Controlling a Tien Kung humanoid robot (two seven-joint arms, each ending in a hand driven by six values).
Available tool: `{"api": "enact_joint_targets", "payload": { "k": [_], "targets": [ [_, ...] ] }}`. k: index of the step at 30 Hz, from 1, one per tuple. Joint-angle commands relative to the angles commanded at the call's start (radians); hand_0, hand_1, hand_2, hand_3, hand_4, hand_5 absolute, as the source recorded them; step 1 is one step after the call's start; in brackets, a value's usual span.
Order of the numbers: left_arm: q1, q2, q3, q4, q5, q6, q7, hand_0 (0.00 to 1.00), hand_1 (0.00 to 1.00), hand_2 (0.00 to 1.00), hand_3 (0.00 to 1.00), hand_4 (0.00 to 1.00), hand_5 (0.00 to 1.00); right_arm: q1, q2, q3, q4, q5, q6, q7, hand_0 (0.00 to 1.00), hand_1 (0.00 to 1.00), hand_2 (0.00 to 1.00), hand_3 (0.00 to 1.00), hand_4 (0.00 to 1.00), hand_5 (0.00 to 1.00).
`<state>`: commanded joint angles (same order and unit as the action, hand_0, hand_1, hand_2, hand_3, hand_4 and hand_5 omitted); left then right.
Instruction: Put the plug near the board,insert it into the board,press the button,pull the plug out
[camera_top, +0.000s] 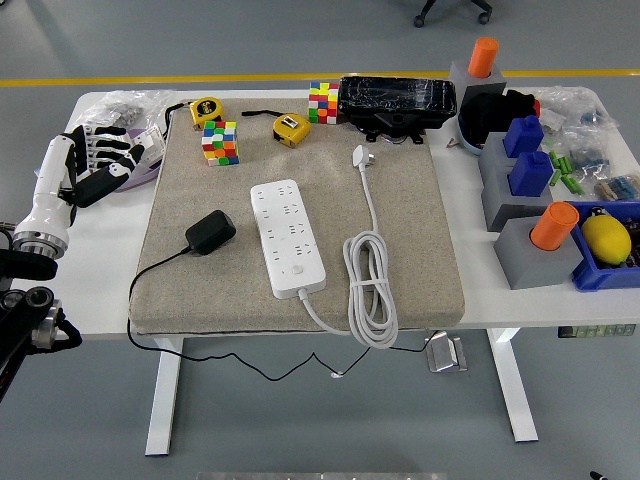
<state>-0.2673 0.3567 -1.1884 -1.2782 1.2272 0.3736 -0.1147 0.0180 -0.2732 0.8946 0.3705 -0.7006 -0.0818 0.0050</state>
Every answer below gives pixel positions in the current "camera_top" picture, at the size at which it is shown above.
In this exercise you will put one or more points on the green plastic wall anchor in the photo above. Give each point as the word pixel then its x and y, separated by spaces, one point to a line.
pixel 565 164
pixel 556 178
pixel 553 159
pixel 576 185
pixel 566 181

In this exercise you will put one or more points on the grey plastic block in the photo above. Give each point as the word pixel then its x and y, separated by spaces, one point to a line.
pixel 530 265
pixel 505 210
pixel 462 77
pixel 492 152

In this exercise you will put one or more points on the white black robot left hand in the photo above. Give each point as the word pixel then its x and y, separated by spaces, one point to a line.
pixel 50 185

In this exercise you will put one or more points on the black office chair base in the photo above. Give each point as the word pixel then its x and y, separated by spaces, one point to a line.
pixel 425 15

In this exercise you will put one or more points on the clear bag of tan connectors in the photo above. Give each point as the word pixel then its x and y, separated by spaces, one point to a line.
pixel 620 187

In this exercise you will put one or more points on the grey-brown mat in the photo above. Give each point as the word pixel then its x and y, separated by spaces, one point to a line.
pixel 410 225

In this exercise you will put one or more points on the small red item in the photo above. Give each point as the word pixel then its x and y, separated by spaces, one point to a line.
pixel 536 106

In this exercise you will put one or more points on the clear bag of blue parts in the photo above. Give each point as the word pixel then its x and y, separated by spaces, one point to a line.
pixel 592 152

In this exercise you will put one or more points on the yellow tape measure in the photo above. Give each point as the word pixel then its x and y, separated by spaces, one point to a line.
pixel 291 129

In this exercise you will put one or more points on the white wall socket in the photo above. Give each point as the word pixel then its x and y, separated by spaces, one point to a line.
pixel 150 140

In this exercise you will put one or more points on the blue plastic block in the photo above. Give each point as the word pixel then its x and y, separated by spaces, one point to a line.
pixel 522 137
pixel 531 175

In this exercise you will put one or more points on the pale blue round dish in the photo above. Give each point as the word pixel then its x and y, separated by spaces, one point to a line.
pixel 468 143

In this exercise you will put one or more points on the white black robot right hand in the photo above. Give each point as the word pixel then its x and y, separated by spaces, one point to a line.
pixel 599 476

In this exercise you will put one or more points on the white power strip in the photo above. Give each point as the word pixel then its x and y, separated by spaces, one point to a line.
pixel 285 235

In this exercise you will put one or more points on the black table control panel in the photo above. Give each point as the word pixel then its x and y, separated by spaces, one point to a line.
pixel 595 331

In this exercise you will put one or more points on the orange cylinder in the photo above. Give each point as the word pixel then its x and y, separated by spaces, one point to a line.
pixel 482 57
pixel 554 226

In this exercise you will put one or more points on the black cloth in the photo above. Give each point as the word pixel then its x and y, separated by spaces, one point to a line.
pixel 485 115

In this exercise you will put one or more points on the yellow lemon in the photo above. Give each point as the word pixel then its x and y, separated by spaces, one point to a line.
pixel 606 239

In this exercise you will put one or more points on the clear bag of grey parts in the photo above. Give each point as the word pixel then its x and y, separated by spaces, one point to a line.
pixel 125 107

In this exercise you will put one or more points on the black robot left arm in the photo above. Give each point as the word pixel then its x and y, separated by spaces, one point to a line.
pixel 20 325

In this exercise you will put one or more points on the multicolour puzzle cube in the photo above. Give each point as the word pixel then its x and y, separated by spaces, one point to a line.
pixel 322 102
pixel 220 145

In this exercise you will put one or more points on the blue storage bin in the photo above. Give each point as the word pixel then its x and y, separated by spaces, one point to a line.
pixel 595 280

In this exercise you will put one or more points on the white table leg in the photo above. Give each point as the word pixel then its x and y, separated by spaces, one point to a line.
pixel 162 400
pixel 515 395

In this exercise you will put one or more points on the small black penguin toy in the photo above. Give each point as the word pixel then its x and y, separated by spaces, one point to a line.
pixel 596 212

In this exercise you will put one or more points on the black wrapped device box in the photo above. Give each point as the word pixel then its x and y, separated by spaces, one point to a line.
pixel 395 95

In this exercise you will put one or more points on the small metal hook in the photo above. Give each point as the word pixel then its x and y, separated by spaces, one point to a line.
pixel 453 143

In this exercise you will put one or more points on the silver metal pedal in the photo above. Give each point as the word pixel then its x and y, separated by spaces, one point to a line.
pixel 445 354

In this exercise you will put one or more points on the purple oval tray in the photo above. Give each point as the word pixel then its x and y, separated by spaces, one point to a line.
pixel 140 176

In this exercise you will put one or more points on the clear bag of white parts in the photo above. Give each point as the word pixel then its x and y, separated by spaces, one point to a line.
pixel 565 107

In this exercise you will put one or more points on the yellow tape measure 5m print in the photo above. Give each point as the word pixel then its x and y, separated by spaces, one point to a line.
pixel 206 110

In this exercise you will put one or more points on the black plug adapter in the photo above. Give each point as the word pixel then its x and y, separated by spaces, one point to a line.
pixel 210 232

